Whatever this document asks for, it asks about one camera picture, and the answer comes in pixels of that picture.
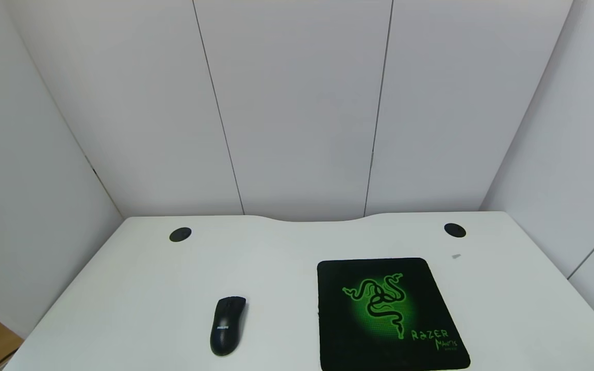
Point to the black computer mouse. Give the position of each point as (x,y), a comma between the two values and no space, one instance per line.
(228,325)

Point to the black green snake mouse pad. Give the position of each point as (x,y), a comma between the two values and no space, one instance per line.
(379,309)

